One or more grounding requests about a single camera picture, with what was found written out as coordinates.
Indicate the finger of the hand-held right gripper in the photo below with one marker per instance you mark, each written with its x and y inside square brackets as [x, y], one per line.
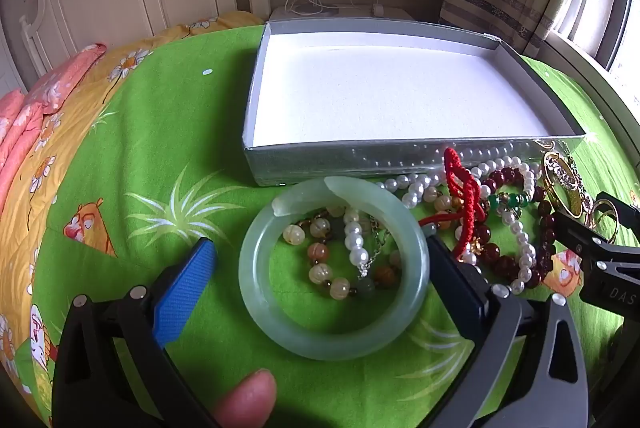
[622, 210]
[575, 235]

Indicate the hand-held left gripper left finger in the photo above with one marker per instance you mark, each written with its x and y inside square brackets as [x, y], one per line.
[184, 290]

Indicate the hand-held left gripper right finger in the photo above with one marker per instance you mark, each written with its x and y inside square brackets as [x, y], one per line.
[457, 280]

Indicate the gold bangle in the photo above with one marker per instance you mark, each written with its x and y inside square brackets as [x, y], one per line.
[565, 188]

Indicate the pale green jade bangle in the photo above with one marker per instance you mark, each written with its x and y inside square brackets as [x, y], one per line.
[260, 308]

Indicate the grey box with white lining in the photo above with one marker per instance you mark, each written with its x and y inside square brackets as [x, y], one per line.
[390, 93]

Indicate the person's left hand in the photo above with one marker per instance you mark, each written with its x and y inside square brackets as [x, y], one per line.
[247, 395]

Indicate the green printed bedsheet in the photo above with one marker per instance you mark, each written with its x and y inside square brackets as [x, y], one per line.
[150, 133]

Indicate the window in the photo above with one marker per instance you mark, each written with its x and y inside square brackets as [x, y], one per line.
[620, 33]

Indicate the pink floral pillow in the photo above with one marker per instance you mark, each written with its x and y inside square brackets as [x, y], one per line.
[65, 78]

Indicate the white nightstand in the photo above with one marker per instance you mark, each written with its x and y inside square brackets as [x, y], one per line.
[350, 10]

